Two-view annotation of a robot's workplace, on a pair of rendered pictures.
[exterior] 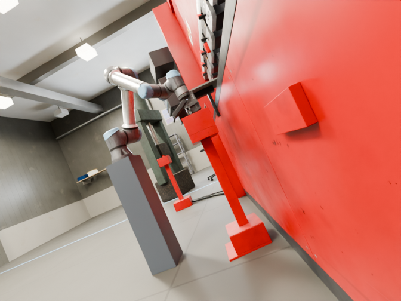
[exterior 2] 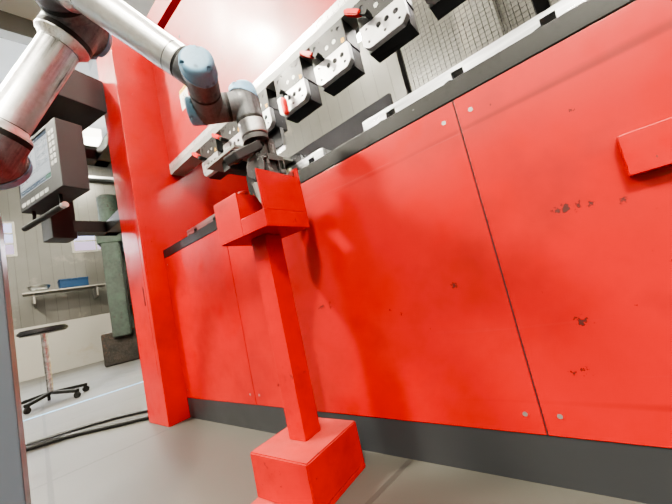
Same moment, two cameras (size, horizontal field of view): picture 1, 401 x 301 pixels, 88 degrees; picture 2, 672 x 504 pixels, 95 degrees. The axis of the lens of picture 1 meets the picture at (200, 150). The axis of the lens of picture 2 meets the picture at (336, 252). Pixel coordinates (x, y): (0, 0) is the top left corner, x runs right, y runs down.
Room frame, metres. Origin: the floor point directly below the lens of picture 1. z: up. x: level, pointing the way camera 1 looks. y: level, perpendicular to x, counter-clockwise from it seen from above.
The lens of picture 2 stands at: (0.58, 0.53, 0.48)
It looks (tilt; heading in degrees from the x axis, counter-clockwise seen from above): 6 degrees up; 306
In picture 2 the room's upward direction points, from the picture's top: 13 degrees counter-clockwise
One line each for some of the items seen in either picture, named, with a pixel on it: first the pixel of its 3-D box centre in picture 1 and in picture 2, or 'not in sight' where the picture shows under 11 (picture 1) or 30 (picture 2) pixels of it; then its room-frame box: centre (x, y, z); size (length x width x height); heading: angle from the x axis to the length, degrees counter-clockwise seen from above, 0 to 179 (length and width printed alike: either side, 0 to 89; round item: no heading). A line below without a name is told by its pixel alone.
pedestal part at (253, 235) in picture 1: (243, 235); (302, 465); (1.23, -0.02, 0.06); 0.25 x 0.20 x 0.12; 91
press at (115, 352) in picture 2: not in sight; (118, 275); (7.56, -1.78, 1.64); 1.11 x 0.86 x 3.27; 171
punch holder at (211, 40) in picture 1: (212, 30); (297, 91); (1.24, -0.36, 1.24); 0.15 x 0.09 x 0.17; 178
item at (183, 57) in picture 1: (228, 89); (200, 212); (2.39, -0.58, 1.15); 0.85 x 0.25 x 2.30; 88
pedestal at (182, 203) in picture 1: (173, 181); not in sight; (3.10, 0.55, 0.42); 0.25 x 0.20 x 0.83; 88
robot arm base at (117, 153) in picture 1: (120, 153); not in sight; (1.46, 0.52, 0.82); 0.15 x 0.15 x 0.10
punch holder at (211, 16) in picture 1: (213, 7); (336, 59); (1.04, -0.36, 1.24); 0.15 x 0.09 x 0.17; 178
